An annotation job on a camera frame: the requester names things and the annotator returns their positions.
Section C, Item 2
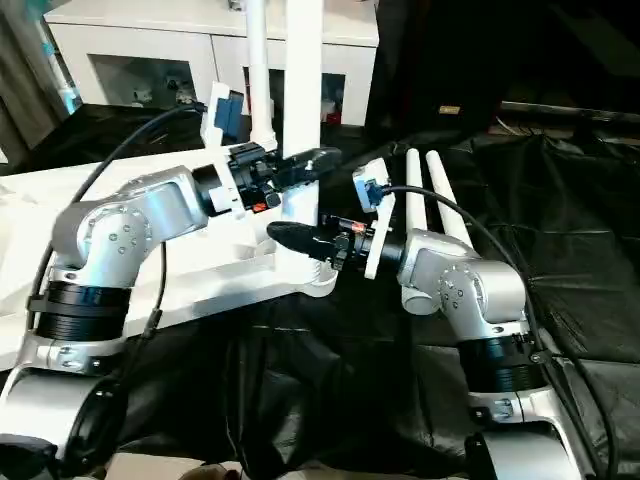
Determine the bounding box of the white plastic table top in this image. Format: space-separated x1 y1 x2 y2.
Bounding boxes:
0 150 342 369

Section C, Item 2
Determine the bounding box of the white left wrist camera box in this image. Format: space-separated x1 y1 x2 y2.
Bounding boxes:
198 87 248 217

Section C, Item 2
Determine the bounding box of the white sideboard cabinet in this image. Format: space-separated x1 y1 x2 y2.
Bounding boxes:
45 0 381 129

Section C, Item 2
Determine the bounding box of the beige curtain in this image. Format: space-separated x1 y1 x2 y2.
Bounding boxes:
0 20 76 171

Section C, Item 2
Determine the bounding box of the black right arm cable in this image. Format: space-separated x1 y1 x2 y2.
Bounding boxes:
375 184 616 471

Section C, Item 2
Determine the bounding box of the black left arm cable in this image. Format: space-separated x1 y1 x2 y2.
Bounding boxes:
30 100 209 321

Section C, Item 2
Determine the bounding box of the black plastic mat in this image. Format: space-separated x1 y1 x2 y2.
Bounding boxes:
0 100 640 480

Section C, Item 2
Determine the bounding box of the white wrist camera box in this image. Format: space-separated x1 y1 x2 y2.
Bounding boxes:
351 157 398 282
198 87 248 217

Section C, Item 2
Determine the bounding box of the white plastic table leg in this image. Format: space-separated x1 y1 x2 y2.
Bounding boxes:
278 0 341 300
402 148 443 317
426 150 474 243
243 0 279 153

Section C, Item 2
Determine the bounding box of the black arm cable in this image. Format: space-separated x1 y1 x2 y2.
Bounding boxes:
30 100 209 321
375 184 616 471

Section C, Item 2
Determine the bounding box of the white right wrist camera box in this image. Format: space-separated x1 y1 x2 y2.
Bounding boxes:
351 157 398 282

